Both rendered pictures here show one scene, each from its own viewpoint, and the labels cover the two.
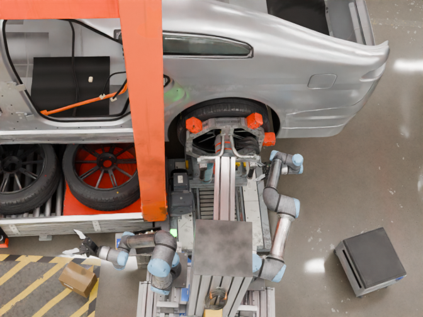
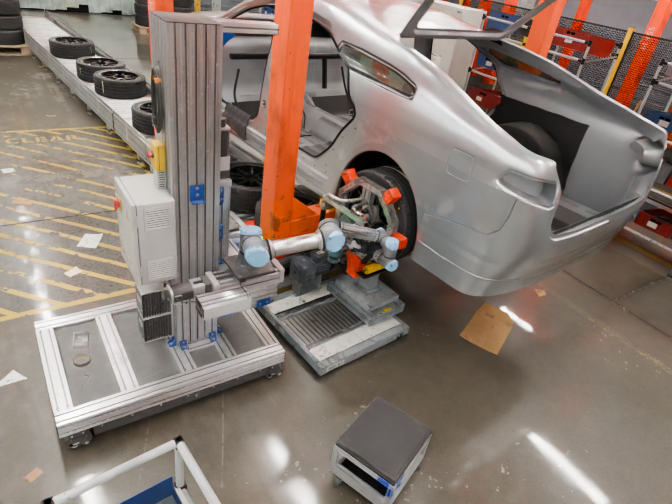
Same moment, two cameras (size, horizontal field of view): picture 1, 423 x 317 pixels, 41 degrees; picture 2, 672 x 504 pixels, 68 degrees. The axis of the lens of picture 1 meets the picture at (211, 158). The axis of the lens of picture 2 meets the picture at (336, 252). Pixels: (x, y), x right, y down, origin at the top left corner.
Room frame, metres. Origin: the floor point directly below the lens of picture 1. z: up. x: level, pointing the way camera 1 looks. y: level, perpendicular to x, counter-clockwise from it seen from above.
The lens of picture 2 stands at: (0.22, -2.51, 2.39)
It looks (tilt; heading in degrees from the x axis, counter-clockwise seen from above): 31 degrees down; 57
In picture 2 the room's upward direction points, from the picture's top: 10 degrees clockwise
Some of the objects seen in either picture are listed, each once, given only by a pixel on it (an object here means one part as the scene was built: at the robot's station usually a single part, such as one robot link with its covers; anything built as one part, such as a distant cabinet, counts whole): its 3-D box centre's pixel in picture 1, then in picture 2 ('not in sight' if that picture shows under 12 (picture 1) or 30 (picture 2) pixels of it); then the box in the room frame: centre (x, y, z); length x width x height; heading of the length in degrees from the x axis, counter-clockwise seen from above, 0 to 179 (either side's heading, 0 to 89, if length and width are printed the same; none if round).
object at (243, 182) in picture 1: (215, 165); (365, 296); (2.14, -0.04, 0.13); 0.50 x 0.36 x 0.10; 101
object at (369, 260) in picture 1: (369, 262); (380, 456); (1.47, -1.32, 0.17); 0.43 x 0.36 x 0.34; 26
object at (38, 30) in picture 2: not in sight; (69, 56); (0.60, 7.24, 0.19); 6.82 x 0.86 x 0.39; 101
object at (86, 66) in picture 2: not in sight; (101, 69); (0.93, 5.62, 0.39); 0.66 x 0.66 x 0.24
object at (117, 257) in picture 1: (117, 256); not in sight; (0.93, 0.45, 1.21); 0.11 x 0.08 x 0.09; 81
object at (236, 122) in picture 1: (224, 141); (365, 219); (1.98, -0.07, 0.85); 0.54 x 0.07 x 0.54; 101
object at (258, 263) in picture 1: (251, 265); (250, 238); (1.07, -0.33, 0.98); 0.13 x 0.12 x 0.14; 81
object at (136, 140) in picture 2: not in sight; (165, 136); (1.36, 3.37, 0.19); 1.00 x 0.86 x 0.39; 101
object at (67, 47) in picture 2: not in sight; (72, 47); (0.65, 7.00, 0.39); 0.66 x 0.66 x 0.24
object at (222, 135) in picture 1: (213, 144); (346, 192); (1.84, 0.00, 1.03); 0.19 x 0.18 x 0.11; 11
